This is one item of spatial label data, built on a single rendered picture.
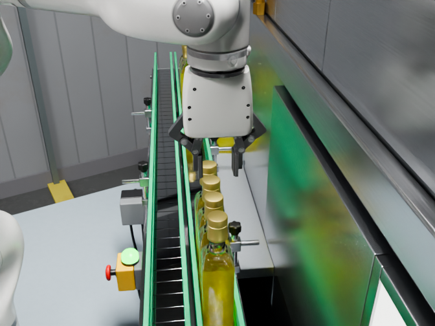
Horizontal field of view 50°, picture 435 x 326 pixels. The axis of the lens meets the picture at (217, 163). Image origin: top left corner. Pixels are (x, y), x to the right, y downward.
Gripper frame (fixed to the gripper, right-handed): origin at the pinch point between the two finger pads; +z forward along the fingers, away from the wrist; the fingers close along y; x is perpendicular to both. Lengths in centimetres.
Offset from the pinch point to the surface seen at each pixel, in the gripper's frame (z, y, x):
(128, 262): 42, 19, -27
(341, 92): -13.7, -15.4, 7.1
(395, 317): -3.0, -12.6, 34.6
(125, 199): 43, 22, -56
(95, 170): 140, 67, -243
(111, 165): 139, 56, -247
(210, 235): 13.1, 1.3, 1.0
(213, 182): 10.0, -0.4, -10.5
